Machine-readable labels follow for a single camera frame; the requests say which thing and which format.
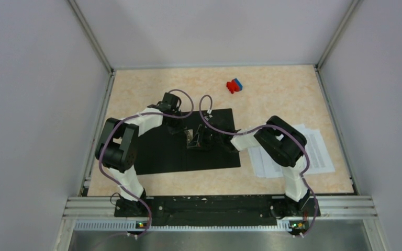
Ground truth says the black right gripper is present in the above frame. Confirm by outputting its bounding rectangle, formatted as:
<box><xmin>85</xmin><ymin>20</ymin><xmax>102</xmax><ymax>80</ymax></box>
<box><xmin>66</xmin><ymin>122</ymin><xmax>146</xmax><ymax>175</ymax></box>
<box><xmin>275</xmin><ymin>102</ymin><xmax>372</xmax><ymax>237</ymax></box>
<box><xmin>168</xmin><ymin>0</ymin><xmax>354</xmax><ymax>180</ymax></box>
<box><xmin>187</xmin><ymin>124</ymin><xmax>223</xmax><ymax>150</ymax></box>

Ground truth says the teal and black file folder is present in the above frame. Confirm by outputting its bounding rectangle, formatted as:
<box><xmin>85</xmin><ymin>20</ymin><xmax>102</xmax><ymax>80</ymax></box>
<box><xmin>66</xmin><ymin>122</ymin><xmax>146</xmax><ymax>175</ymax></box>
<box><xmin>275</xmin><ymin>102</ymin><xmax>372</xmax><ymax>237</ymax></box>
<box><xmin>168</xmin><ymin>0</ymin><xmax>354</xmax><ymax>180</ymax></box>
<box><xmin>134</xmin><ymin>108</ymin><xmax>241</xmax><ymax>175</ymax></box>

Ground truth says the white printed paper stack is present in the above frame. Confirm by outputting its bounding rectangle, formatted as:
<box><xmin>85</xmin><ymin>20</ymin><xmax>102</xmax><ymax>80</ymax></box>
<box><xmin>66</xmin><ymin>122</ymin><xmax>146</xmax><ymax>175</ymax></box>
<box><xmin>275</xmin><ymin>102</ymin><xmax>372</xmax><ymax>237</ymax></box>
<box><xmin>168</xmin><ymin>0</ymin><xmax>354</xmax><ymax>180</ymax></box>
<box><xmin>247</xmin><ymin>124</ymin><xmax>336</xmax><ymax>179</ymax></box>

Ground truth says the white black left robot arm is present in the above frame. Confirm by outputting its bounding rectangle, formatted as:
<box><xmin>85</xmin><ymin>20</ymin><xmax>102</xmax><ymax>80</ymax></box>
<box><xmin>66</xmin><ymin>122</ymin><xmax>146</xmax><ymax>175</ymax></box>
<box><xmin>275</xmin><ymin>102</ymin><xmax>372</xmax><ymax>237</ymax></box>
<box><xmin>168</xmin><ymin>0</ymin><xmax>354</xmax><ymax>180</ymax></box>
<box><xmin>95</xmin><ymin>90</ymin><xmax>186</xmax><ymax>216</ymax></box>

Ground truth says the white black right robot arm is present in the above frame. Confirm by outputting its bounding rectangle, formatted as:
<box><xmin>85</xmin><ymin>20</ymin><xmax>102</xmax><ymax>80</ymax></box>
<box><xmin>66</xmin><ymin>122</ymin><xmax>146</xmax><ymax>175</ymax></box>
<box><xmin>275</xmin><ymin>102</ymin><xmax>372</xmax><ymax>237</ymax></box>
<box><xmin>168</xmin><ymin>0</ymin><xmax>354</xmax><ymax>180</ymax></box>
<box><xmin>187</xmin><ymin>114</ymin><xmax>310</xmax><ymax>215</ymax></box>

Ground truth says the silver folder binder clip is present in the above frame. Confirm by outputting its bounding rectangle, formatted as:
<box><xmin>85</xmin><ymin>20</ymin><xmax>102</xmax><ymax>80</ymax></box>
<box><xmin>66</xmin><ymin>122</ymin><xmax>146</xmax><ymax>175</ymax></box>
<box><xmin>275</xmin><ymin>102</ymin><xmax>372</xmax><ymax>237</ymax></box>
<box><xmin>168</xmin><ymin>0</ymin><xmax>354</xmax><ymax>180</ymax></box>
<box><xmin>185</xmin><ymin>129</ymin><xmax>194</xmax><ymax>145</ymax></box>

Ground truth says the red and blue toy block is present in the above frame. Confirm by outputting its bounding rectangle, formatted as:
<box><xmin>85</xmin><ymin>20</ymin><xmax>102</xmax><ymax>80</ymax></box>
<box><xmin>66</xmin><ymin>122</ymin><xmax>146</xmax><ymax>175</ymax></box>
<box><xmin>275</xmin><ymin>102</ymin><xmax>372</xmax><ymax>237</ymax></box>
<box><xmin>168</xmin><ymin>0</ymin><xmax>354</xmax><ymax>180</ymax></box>
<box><xmin>226</xmin><ymin>78</ymin><xmax>243</xmax><ymax>94</ymax></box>

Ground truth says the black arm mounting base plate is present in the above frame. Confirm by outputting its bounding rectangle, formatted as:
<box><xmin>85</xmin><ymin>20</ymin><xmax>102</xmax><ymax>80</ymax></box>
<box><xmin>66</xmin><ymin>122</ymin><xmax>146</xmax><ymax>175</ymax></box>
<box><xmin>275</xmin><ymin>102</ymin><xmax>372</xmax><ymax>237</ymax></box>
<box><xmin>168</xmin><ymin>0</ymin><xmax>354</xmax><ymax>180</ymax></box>
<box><xmin>113</xmin><ymin>195</ymin><xmax>321</xmax><ymax>227</ymax></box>

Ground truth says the aluminium front frame rail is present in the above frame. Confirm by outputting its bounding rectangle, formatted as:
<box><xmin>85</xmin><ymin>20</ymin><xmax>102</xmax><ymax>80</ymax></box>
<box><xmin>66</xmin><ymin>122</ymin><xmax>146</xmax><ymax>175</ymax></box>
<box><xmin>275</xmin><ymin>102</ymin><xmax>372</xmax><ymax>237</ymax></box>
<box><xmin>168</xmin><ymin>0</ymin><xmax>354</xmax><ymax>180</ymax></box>
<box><xmin>54</xmin><ymin>195</ymin><xmax>388</xmax><ymax>250</ymax></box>

